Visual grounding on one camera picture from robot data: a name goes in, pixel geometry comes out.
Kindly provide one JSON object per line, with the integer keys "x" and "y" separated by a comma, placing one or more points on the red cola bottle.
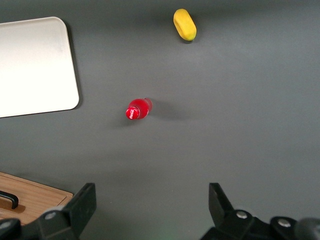
{"x": 137, "y": 110}

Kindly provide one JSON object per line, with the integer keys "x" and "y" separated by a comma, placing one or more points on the beige rectangular plastic tray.
{"x": 35, "y": 67}

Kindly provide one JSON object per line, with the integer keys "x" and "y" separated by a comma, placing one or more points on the yellow sponge toy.
{"x": 185, "y": 24}

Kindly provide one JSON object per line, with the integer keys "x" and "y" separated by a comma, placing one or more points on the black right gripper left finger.
{"x": 75, "y": 212}

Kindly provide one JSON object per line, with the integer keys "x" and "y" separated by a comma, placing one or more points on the wooden drawer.
{"x": 40, "y": 197}

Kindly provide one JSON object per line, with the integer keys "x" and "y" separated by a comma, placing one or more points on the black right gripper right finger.
{"x": 222, "y": 210}

